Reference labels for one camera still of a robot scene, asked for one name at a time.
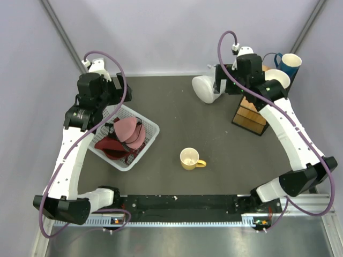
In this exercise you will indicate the white bowl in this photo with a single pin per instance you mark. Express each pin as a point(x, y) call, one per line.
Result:
point(281, 76)

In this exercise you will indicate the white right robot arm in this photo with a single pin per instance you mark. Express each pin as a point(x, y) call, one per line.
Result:
point(309, 166)

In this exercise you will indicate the pink bra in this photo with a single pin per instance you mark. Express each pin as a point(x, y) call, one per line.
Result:
point(130, 131)

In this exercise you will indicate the aluminium rail with cable duct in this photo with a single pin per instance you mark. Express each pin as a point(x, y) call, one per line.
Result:
point(107, 207)

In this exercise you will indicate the yellow mug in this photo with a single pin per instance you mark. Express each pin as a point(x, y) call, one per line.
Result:
point(190, 160)

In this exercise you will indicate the dark red bra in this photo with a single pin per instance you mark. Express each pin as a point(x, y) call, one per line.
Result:
point(115, 150)

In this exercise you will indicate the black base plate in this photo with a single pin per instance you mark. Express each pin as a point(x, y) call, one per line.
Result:
point(192, 208)

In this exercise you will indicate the blue and white mug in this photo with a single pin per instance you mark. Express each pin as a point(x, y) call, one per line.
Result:
point(288, 63)

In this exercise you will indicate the wooden rack with black frame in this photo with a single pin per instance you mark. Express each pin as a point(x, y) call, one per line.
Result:
point(247, 115)

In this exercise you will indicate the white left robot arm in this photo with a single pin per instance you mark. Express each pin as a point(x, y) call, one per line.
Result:
point(72, 150)

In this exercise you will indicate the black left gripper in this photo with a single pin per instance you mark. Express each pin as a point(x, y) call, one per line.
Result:
point(117, 92)

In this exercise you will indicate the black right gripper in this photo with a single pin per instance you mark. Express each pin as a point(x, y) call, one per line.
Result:
point(218, 77)

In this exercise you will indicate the white plastic basket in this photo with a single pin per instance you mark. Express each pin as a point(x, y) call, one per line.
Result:
point(107, 130)

